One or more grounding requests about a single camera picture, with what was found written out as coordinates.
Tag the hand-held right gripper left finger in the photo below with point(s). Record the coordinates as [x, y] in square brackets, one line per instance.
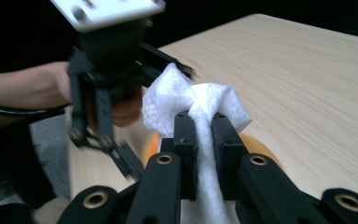
[188, 137]

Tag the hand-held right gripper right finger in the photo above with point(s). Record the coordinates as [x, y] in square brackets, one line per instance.
[230, 146]

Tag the orange helmet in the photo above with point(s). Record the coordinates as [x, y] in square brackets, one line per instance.
[258, 144]

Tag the white wet wipe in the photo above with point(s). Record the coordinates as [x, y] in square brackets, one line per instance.
[174, 93]

